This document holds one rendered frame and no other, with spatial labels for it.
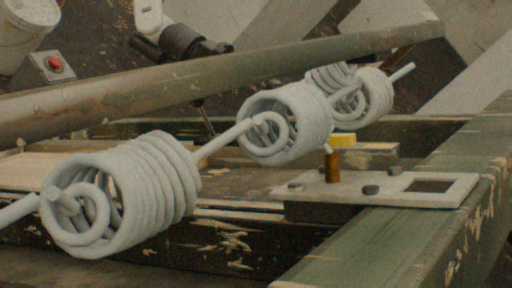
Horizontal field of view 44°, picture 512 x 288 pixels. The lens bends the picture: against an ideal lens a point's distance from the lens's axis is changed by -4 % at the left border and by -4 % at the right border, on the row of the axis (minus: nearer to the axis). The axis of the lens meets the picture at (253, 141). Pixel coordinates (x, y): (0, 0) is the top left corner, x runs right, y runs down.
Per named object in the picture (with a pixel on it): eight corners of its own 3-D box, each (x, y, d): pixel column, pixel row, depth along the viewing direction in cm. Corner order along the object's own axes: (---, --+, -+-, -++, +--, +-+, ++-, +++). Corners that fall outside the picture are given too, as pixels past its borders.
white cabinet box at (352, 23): (355, 26, 677) (403, -22, 640) (390, 69, 663) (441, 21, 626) (336, 26, 639) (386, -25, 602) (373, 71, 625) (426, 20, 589)
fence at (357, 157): (40, 154, 167) (38, 139, 166) (400, 164, 118) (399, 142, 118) (26, 159, 163) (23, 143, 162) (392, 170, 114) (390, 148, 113)
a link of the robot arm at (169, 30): (201, 39, 157) (166, 17, 161) (186, 21, 147) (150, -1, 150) (173, 77, 156) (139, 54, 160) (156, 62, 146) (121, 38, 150)
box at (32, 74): (32, 87, 200) (57, 48, 191) (52, 116, 198) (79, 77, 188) (1, 93, 190) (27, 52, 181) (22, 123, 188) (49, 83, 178)
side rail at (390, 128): (108, 156, 189) (103, 118, 187) (506, 165, 133) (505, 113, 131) (94, 160, 184) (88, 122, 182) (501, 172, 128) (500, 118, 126)
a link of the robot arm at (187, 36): (242, 43, 148) (203, 19, 152) (219, 47, 140) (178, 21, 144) (222, 90, 154) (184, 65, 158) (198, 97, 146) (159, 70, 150)
